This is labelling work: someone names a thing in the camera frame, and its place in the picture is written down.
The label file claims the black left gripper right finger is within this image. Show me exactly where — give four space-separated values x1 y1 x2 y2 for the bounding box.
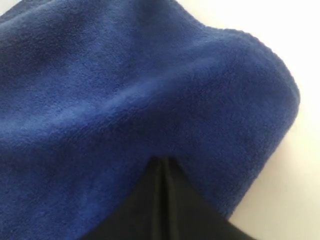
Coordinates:
162 158 254 240

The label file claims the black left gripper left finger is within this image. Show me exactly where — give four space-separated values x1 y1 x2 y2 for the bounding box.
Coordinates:
82 158 163 240

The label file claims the blue microfiber towel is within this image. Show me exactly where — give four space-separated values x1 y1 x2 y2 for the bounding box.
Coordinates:
0 0 300 240

